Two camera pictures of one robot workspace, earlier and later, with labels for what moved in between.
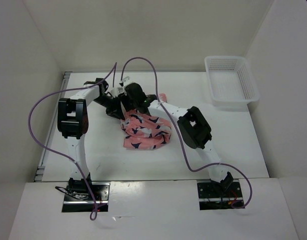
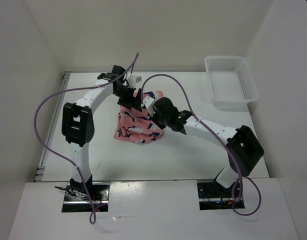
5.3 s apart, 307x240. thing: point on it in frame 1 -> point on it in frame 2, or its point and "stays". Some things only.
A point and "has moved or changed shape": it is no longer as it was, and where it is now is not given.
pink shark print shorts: x=142 y=131 has moved or changed shape
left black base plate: x=78 y=198 stays
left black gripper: x=116 y=110 -> x=136 y=101
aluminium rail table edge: x=41 y=169 stays
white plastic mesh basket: x=231 y=80 stays
